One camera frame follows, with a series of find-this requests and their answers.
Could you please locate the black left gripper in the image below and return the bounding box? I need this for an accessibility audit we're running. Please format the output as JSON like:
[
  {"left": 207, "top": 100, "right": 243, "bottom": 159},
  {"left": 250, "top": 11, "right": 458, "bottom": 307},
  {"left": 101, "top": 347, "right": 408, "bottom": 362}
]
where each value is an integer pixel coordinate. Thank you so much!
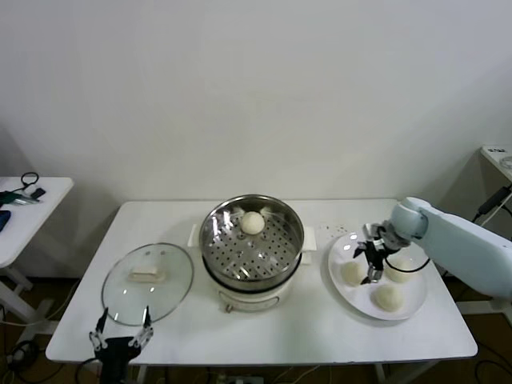
[{"left": 88, "top": 305, "right": 155, "bottom": 384}]

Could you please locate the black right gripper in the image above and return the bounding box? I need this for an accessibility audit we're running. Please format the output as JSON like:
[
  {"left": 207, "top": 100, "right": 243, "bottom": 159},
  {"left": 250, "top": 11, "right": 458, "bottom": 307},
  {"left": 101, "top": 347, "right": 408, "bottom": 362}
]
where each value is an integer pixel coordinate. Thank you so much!
[{"left": 352, "top": 239, "right": 387, "bottom": 286}]

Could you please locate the white steamed baozi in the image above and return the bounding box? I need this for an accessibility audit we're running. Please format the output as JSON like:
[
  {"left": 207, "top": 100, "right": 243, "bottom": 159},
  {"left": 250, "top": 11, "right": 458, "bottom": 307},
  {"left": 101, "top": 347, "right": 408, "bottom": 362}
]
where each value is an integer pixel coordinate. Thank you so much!
[
  {"left": 384, "top": 258, "right": 415, "bottom": 284},
  {"left": 371, "top": 284, "right": 404, "bottom": 311},
  {"left": 239, "top": 211, "right": 266, "bottom": 236},
  {"left": 339, "top": 262, "right": 367, "bottom": 288}
]

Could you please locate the glass lid with cream handle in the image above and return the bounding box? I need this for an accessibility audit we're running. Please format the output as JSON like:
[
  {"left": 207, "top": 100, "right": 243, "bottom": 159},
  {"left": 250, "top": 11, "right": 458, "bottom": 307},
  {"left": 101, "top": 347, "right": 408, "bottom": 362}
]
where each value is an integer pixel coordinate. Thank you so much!
[{"left": 101, "top": 242, "right": 195, "bottom": 326}]

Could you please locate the stainless steel steamer basket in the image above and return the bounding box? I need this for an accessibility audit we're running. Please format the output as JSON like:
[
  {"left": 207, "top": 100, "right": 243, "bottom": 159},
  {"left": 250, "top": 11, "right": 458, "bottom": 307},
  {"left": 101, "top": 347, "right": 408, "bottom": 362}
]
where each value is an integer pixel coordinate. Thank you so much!
[{"left": 187, "top": 194, "right": 320, "bottom": 283}]

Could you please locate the white round plate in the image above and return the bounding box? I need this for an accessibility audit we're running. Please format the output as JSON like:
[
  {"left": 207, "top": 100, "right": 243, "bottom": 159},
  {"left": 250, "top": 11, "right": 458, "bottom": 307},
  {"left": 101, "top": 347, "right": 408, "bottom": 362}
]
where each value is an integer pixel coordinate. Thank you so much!
[{"left": 327, "top": 231, "right": 428, "bottom": 321}]

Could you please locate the white power strip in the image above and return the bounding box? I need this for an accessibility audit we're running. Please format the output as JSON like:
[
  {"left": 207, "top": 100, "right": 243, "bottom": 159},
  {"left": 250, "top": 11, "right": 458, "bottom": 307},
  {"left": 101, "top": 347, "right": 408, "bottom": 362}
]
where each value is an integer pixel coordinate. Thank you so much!
[{"left": 215, "top": 374, "right": 267, "bottom": 384}]

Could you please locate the white grey box device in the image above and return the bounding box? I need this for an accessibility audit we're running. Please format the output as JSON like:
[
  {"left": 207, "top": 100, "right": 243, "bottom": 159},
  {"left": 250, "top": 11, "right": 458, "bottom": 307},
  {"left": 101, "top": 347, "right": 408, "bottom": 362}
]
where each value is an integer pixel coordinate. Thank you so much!
[{"left": 455, "top": 145, "right": 512, "bottom": 318}]

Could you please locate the white side table with tools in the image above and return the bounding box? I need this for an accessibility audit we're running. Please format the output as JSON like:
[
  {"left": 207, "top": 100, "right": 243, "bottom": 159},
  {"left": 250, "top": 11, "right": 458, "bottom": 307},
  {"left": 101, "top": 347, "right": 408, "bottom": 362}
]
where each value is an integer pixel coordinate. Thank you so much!
[{"left": 0, "top": 176, "right": 76, "bottom": 335}]

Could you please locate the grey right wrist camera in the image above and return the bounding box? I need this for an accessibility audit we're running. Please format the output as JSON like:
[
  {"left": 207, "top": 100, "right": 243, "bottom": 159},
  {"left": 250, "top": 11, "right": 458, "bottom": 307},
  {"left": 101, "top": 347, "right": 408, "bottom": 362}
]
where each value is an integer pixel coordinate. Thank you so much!
[{"left": 362, "top": 219, "right": 405, "bottom": 253}]

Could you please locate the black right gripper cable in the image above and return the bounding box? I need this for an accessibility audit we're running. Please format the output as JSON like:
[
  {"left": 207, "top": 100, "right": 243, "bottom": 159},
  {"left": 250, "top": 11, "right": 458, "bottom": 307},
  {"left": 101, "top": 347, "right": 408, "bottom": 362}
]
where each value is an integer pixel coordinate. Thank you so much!
[{"left": 382, "top": 255, "right": 432, "bottom": 276}]

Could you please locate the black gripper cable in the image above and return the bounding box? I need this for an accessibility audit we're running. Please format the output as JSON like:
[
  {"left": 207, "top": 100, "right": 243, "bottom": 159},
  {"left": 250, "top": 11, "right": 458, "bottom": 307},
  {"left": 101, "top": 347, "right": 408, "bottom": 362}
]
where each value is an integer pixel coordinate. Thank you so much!
[
  {"left": 382, "top": 255, "right": 432, "bottom": 276},
  {"left": 78, "top": 358, "right": 101, "bottom": 384}
]

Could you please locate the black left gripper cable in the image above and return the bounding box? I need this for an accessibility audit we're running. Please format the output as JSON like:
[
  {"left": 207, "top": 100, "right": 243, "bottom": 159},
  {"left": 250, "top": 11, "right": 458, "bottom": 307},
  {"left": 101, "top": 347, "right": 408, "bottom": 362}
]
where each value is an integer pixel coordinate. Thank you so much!
[{"left": 78, "top": 358, "right": 101, "bottom": 384}]

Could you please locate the black floor cable bundle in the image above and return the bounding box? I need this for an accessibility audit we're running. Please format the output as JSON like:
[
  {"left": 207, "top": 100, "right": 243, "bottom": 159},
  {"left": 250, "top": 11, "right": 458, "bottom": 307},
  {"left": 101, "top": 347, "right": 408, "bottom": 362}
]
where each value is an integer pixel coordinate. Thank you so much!
[{"left": 0, "top": 307, "right": 41, "bottom": 367}]

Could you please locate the black power adapter cable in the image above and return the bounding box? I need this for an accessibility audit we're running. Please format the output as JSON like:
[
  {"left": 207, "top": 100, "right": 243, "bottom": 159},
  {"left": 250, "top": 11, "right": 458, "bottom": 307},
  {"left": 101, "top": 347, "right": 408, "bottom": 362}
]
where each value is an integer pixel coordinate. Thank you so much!
[{"left": 442, "top": 186, "right": 512, "bottom": 278}]

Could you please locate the green handled tool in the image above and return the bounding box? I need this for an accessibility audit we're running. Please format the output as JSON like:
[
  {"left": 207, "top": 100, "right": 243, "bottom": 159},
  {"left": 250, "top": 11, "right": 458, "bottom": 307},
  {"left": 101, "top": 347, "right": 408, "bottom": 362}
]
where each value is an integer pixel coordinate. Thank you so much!
[{"left": 0, "top": 190, "right": 44, "bottom": 207}]

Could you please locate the black cable loop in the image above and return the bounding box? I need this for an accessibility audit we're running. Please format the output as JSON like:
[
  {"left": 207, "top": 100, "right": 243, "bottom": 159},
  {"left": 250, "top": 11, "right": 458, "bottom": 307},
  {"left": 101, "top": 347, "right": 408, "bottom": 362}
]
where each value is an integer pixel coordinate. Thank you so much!
[{"left": 7, "top": 170, "right": 40, "bottom": 194}]

